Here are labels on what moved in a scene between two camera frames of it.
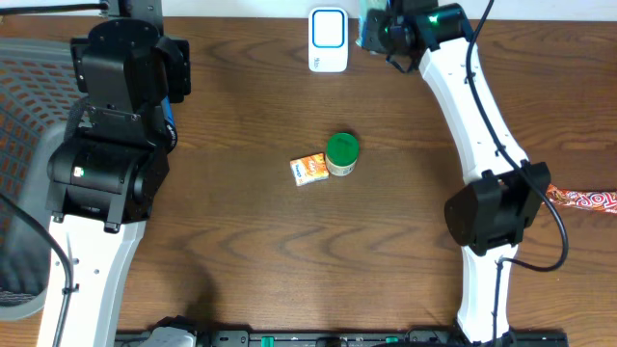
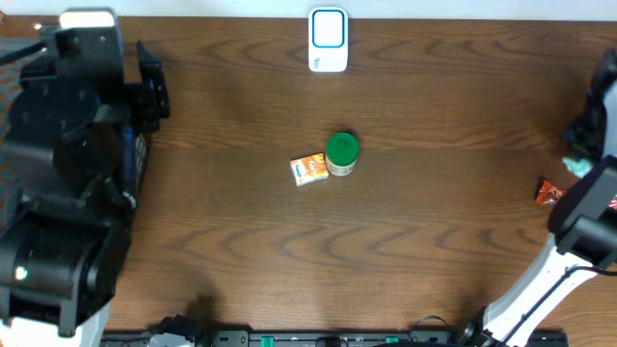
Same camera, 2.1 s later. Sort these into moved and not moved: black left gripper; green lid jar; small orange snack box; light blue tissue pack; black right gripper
Moved: black right gripper; light blue tissue pack; black left gripper
Not moved: small orange snack box; green lid jar
